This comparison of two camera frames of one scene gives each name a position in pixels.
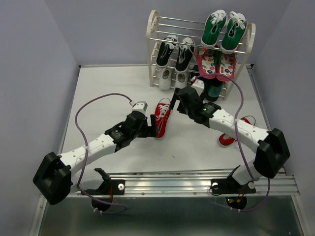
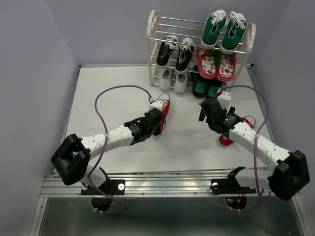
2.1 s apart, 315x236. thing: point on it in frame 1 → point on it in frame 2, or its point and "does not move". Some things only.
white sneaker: x=180 y=79 does not move
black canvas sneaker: x=166 y=50 does not move
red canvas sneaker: x=225 y=140 does not move
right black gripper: x=175 y=97 → x=232 y=110
